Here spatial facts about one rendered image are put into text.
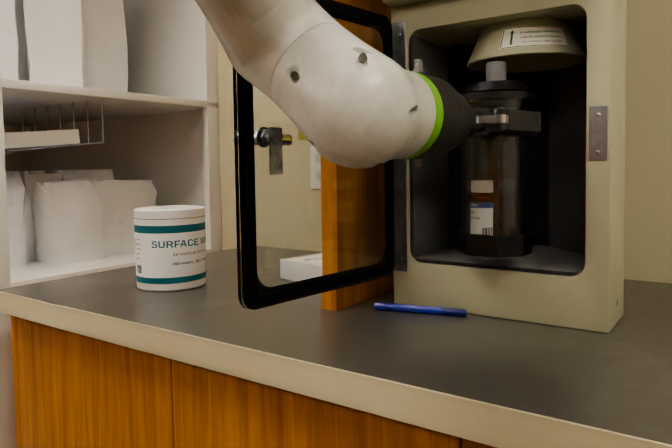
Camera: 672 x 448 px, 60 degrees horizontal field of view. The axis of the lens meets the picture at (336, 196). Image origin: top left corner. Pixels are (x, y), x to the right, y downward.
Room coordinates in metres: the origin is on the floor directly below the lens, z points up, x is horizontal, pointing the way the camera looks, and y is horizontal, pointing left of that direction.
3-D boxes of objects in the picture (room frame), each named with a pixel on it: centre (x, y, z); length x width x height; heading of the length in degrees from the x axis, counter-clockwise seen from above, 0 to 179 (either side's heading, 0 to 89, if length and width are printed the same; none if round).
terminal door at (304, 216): (0.80, 0.01, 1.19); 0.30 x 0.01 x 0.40; 138
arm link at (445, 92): (0.64, -0.09, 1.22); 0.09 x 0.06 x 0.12; 54
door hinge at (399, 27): (0.92, -0.10, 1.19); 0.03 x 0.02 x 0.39; 55
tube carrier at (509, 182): (0.83, -0.23, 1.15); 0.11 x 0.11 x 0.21
